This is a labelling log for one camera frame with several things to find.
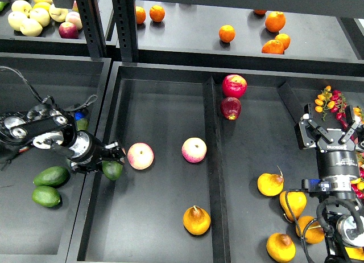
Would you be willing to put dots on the orange tomato cluster right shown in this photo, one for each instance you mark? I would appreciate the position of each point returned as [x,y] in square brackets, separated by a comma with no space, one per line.
[358,115]

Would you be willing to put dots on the black right fruit shelf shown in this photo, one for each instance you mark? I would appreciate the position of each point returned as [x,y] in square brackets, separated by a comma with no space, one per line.
[188,35]

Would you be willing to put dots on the black left fruit shelf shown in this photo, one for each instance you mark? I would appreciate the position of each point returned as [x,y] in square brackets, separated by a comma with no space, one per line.
[49,41]

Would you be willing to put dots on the dark green avocado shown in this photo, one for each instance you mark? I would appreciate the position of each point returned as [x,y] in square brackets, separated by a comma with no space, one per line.
[112,169]

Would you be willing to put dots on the dark red apple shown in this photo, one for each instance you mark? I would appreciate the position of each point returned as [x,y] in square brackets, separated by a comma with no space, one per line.
[230,108]

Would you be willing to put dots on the yellow pear with brown top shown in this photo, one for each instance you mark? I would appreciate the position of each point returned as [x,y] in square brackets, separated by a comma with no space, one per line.
[196,220]

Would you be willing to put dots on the pink apple right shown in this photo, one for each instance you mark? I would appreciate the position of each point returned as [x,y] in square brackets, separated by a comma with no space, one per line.
[194,150]

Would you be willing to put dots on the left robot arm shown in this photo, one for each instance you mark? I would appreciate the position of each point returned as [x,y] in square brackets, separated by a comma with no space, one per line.
[46,126]

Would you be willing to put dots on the lower tomato cluster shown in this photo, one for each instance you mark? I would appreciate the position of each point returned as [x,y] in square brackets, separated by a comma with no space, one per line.
[357,184]

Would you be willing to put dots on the green avocado lowest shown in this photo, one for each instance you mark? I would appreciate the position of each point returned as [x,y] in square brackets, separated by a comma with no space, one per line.
[46,196]

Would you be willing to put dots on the cherry tomato vine cluster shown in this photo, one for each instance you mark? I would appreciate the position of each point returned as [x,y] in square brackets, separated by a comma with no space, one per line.
[331,101]

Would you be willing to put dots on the orange lower right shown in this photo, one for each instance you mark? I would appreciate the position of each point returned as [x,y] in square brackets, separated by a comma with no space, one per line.
[273,47]

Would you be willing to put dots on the orange right small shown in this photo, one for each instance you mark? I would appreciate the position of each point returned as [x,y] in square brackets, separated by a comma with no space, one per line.
[284,39]

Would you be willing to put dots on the pink apple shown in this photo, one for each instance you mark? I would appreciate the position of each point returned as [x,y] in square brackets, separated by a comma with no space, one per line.
[140,156]
[194,150]

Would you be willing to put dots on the red chili pepper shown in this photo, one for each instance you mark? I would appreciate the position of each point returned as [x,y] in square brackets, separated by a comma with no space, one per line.
[344,124]

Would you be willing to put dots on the yellow pear bottom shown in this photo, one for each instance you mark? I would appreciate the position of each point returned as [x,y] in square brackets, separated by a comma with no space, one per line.
[281,247]

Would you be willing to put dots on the orange center shelf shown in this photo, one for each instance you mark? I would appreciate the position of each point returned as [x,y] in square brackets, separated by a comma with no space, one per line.
[227,33]

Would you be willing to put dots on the black left tray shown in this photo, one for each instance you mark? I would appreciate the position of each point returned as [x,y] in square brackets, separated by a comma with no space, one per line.
[30,232]

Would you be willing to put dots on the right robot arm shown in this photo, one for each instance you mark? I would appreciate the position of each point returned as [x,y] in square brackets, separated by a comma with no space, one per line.
[336,242]

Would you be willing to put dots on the black shelf post left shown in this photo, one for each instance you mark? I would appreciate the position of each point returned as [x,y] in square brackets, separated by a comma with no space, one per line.
[92,27]

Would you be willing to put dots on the black tray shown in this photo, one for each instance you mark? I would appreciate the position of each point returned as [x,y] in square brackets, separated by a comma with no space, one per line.
[139,217]
[30,232]

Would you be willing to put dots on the orange partly hidden top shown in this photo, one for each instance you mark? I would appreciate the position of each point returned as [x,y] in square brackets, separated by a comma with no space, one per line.
[259,12]

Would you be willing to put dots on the pale yellow apple front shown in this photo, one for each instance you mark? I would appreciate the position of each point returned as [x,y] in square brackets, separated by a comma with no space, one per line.
[30,27]

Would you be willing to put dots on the green avocado lower upper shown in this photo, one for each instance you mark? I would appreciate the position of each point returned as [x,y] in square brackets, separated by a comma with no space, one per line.
[53,176]

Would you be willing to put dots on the red apple on shelf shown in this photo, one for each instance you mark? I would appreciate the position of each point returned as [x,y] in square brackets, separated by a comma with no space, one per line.
[68,30]

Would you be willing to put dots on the pink apple left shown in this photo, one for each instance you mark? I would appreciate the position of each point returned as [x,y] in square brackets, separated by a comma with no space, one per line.
[140,156]

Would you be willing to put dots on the black center tray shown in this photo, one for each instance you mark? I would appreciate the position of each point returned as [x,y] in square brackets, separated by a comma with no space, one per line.
[139,217]

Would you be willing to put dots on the orange far left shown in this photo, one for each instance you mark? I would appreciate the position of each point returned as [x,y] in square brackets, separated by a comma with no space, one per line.
[140,15]

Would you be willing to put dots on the yellow pear far right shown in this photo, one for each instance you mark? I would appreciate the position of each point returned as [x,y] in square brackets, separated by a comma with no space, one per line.
[355,253]

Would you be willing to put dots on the black shelf post right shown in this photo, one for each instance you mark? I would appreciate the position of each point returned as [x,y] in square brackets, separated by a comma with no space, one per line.
[125,21]

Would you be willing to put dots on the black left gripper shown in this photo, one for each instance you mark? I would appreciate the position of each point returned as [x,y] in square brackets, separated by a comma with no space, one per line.
[88,152]

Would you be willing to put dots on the black shelf post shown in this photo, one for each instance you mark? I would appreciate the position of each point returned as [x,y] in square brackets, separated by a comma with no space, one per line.
[92,27]
[125,21]

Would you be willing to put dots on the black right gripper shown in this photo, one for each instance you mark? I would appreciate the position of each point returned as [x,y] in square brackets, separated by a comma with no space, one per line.
[335,149]

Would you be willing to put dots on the black fruit shelf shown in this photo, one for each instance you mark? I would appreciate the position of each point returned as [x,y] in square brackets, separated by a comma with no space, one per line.
[188,35]
[49,41]

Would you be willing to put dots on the green avocado upper right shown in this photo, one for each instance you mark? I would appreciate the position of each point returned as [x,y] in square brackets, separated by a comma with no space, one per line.
[82,124]

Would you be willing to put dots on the bright red apple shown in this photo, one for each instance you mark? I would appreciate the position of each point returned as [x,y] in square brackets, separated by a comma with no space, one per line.
[234,86]

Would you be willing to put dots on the pale pink peach shelf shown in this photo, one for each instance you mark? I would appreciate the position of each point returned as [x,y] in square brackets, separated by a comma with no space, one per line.
[74,17]

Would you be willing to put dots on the large orange upper right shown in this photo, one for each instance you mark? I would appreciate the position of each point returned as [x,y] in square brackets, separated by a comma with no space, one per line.
[275,21]

